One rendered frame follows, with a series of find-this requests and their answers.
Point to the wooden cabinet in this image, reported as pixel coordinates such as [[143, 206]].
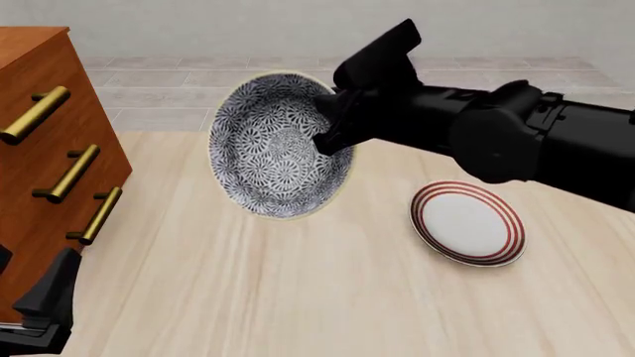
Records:
[[35, 67]]

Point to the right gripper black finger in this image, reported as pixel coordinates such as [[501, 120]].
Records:
[[337, 119]]

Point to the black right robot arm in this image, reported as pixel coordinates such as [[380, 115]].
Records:
[[521, 137]]

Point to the white plate with red rings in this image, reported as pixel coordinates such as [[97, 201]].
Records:
[[466, 227]]

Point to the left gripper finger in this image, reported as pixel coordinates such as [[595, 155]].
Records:
[[52, 294], [4, 258]]

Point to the black white patterned bowl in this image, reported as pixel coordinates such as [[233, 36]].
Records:
[[263, 167]]

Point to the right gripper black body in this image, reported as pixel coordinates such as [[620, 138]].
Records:
[[382, 63]]

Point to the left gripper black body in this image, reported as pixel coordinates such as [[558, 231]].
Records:
[[35, 340]]

